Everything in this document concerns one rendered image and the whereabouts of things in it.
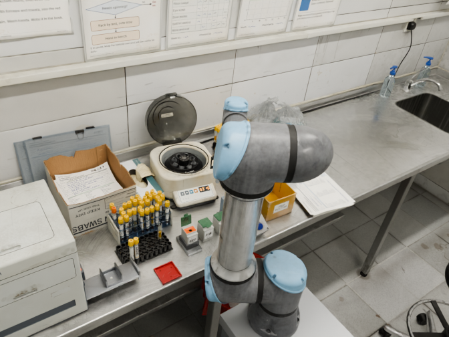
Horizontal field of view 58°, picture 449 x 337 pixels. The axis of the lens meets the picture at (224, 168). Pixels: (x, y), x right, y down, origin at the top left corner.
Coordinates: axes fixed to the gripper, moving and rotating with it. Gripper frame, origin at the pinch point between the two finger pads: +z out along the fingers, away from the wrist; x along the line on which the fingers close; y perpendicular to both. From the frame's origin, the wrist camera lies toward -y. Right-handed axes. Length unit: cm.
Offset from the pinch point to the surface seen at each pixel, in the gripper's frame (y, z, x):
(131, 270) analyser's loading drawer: 41.9, 11.1, 6.9
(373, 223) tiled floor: -150, 102, -10
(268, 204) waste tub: -11.6, 6.2, 9.6
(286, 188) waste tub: -24.7, 7.1, 5.3
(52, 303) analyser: 66, 5, 10
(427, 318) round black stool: -104, 94, 57
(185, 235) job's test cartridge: 21.3, 8.5, 4.8
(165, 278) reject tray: 33.2, 15.0, 12.5
